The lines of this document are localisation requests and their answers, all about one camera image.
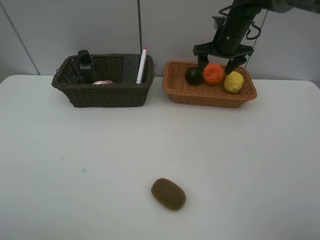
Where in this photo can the black whiteboard eraser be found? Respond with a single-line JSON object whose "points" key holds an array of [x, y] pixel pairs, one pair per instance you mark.
{"points": [[130, 69]]}

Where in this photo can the white marker pink cap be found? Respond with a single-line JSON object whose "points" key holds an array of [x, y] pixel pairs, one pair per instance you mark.
{"points": [[142, 63]]}

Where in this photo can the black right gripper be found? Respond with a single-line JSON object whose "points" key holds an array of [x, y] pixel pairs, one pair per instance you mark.
{"points": [[236, 59]]}

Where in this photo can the orange tangerine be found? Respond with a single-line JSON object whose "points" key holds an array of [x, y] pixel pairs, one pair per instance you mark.
{"points": [[213, 74]]}

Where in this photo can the dark green pump bottle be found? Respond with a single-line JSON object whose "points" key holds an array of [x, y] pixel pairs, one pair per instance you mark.
{"points": [[87, 67]]}

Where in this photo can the pink bottle white cap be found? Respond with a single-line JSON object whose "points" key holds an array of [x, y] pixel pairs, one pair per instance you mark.
{"points": [[103, 82]]}

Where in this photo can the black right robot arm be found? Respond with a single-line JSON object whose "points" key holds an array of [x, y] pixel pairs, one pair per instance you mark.
{"points": [[237, 22]]}

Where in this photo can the orange wicker basket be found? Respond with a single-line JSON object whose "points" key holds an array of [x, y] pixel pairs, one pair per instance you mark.
{"points": [[179, 91]]}

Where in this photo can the brown kiwi fruit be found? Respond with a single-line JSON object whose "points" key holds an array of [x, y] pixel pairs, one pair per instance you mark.
{"points": [[168, 194]]}

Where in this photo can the dark purple mangosteen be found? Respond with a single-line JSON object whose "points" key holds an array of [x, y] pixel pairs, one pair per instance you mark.
{"points": [[194, 75]]}

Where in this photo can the dark brown wicker basket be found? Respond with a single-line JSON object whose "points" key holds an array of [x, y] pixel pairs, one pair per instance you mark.
{"points": [[108, 67]]}

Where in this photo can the yellow lemon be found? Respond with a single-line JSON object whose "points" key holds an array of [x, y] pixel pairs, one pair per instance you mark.
{"points": [[233, 82]]}

